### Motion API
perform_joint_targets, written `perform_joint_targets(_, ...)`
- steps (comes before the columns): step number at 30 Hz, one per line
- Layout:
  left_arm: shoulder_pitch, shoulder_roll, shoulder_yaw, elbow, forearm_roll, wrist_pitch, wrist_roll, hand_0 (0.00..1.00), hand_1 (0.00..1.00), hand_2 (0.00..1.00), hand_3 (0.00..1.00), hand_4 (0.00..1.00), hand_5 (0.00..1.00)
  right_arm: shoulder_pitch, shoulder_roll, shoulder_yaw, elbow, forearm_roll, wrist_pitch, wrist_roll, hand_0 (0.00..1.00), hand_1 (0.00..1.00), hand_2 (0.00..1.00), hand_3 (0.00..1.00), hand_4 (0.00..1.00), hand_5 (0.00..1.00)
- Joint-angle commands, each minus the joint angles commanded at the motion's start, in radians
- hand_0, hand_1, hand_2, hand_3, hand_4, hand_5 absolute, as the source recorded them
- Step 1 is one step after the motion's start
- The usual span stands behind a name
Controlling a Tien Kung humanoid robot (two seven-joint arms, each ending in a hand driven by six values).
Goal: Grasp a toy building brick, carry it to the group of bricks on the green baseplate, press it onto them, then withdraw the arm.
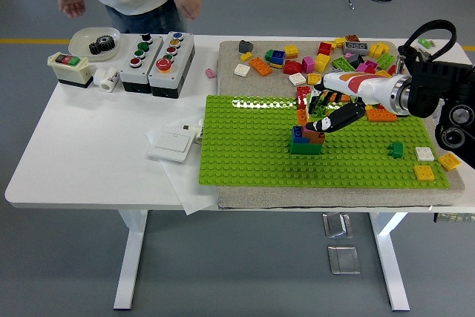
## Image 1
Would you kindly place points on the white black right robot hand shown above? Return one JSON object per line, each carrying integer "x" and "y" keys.
{"x": 367, "y": 88}

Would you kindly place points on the person's left hand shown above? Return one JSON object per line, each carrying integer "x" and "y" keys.
{"x": 189, "y": 3}

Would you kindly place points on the lime green long brick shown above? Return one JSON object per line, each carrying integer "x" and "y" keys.
{"x": 343, "y": 64}
{"x": 322, "y": 110}

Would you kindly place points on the green studded baseplate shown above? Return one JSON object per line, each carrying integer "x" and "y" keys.
{"x": 241, "y": 153}

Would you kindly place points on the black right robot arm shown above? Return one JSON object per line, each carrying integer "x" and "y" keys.
{"x": 426, "y": 87}

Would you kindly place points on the magenta brick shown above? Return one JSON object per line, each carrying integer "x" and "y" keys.
{"x": 365, "y": 67}
{"x": 308, "y": 65}

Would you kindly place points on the yellow flat square brick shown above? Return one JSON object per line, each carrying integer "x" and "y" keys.
{"x": 449, "y": 161}
{"x": 384, "y": 72}
{"x": 424, "y": 172}
{"x": 313, "y": 78}

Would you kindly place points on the dark grey brick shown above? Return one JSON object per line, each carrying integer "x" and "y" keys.
{"x": 245, "y": 46}
{"x": 357, "y": 60}

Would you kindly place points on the red square brick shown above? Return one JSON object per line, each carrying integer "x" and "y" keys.
{"x": 324, "y": 48}
{"x": 391, "y": 69}

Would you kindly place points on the lime green square brick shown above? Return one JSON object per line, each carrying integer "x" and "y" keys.
{"x": 386, "y": 59}

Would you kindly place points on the yellow brick cluster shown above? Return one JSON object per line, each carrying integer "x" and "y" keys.
{"x": 377, "y": 49}

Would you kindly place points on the grey long brick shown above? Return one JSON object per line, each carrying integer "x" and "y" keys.
{"x": 355, "y": 48}

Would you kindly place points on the brown brick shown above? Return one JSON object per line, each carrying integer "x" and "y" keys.
{"x": 352, "y": 38}
{"x": 317, "y": 138}

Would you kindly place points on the small yellow brick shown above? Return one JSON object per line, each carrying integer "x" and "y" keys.
{"x": 339, "y": 41}
{"x": 245, "y": 56}

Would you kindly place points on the red long brick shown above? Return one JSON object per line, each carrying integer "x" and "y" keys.
{"x": 302, "y": 94}

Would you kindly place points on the small dark green brick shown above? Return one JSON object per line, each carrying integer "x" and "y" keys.
{"x": 397, "y": 149}

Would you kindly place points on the white flat square brick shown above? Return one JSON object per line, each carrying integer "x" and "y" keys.
{"x": 424, "y": 153}
{"x": 241, "y": 70}
{"x": 297, "y": 79}

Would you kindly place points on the small pink brick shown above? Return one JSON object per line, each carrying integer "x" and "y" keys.
{"x": 210, "y": 72}

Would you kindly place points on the dark green wide brick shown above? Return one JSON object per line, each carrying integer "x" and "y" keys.
{"x": 304, "y": 147}

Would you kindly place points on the blue green yellow brick stack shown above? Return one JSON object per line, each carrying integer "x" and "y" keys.
{"x": 276, "y": 58}

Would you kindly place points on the white plastic bowl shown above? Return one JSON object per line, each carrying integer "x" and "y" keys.
{"x": 79, "y": 44}

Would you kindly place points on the black metal gears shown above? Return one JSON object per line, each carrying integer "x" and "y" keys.
{"x": 101, "y": 45}

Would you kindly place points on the grey metal tool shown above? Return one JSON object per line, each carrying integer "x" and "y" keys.
{"x": 423, "y": 53}

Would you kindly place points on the small green connector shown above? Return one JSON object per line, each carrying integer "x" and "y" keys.
{"x": 423, "y": 41}

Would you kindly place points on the four-button emergency stop box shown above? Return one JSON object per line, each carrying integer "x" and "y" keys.
{"x": 168, "y": 79}

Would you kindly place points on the three-button control box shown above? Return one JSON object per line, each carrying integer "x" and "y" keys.
{"x": 139, "y": 72}

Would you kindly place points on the white pipe tee fitting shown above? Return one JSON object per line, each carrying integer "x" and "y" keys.
{"x": 105, "y": 79}

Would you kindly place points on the white plug adapter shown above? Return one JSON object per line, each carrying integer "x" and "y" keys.
{"x": 189, "y": 132}

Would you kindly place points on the metal floor plate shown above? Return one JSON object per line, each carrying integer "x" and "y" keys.
{"x": 337, "y": 225}
{"x": 344, "y": 259}

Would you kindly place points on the grey-brown mat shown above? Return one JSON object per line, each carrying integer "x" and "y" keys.
{"x": 259, "y": 198}

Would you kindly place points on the under-table tray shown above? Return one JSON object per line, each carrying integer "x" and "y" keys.
{"x": 454, "y": 217}

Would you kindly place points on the white table leg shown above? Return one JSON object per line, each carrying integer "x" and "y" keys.
{"x": 131, "y": 257}
{"x": 391, "y": 257}

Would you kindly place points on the white paper sheet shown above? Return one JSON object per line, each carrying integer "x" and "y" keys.
{"x": 189, "y": 191}

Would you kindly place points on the red green button switch box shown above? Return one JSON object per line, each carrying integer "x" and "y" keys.
{"x": 70, "y": 70}

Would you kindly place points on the white wall switch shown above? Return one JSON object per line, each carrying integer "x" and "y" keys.
{"x": 168, "y": 144}

